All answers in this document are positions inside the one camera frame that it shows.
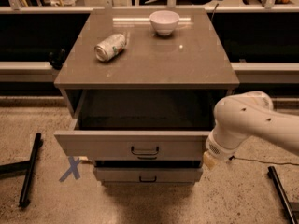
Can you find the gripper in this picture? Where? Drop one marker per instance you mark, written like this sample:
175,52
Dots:
217,147

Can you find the grey top drawer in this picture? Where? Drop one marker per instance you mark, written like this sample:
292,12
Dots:
108,145

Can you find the grey drawer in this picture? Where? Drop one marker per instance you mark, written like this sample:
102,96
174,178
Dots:
108,145
166,171

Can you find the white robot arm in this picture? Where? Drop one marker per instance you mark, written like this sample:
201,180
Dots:
238,117

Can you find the grey drawer cabinet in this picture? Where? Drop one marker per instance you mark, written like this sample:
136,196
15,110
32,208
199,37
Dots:
156,83

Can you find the black right floor stand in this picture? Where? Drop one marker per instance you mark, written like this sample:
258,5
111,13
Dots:
290,209

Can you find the blue tape cross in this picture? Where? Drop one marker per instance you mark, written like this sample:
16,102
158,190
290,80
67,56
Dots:
72,170

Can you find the white ceramic bowl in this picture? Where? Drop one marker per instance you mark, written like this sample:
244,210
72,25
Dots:
164,22

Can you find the crushed white soda can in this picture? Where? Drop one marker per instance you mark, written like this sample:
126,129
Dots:
110,47

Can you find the black drawer handle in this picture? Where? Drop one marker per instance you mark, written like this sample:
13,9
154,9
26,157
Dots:
143,179
144,151

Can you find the black top drawer handle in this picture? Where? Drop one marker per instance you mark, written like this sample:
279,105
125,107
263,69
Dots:
144,151

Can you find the black clamp on rail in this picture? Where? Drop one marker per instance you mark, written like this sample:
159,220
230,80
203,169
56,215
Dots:
57,59

